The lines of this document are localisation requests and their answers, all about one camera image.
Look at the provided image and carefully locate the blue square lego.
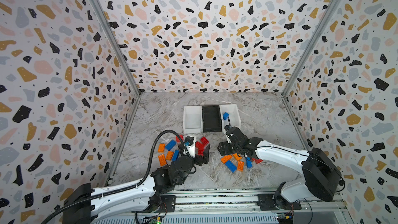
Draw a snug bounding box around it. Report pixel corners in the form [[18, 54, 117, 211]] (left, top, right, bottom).
[[222, 112, 230, 120]]

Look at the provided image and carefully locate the red square lego brick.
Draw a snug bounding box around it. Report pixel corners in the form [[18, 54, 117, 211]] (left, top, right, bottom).
[[176, 135, 184, 143]]

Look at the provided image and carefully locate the blue lego brick narrow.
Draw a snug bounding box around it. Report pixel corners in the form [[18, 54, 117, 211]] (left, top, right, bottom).
[[246, 158, 252, 169]]

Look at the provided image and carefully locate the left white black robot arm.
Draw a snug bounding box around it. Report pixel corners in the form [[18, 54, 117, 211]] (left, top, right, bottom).
[[62, 136, 210, 224]]

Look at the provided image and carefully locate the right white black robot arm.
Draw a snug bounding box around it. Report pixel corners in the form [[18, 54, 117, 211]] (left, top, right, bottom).
[[217, 117, 346, 211]]

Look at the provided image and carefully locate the orange lego brick centre upper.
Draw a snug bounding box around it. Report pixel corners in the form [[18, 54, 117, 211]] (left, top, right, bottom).
[[232, 153, 242, 161]]

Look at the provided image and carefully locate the orange lego brick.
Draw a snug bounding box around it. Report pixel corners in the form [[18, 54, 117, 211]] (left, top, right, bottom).
[[165, 151, 174, 161], [158, 143, 165, 153], [237, 161, 245, 172], [220, 155, 232, 164], [232, 153, 242, 161]]

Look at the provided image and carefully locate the black middle bin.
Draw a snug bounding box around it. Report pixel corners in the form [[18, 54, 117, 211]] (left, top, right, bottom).
[[202, 105, 222, 133]]

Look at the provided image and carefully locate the left white bin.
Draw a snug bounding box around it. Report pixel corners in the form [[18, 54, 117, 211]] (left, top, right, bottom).
[[183, 106, 203, 134]]

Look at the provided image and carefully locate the orange lego brick centre left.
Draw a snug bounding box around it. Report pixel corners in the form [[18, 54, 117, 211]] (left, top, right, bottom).
[[220, 155, 232, 164]]

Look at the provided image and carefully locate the orange lego brick centre lower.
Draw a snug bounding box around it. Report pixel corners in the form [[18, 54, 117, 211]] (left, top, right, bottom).
[[237, 161, 245, 172]]

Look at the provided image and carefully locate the orange lego brick far left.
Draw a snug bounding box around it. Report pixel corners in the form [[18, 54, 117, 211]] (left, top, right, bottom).
[[158, 143, 165, 153]]

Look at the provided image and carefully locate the orange lego plate left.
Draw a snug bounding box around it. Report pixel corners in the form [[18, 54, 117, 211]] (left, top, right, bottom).
[[158, 154, 167, 167]]

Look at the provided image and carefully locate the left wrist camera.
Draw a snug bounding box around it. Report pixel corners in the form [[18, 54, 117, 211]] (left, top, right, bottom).
[[183, 135, 197, 158]]

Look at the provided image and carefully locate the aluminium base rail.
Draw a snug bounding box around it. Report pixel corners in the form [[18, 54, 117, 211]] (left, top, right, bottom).
[[82, 188, 352, 224]]

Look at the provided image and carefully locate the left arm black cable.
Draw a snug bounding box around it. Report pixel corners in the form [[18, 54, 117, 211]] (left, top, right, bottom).
[[40, 130, 187, 224]]

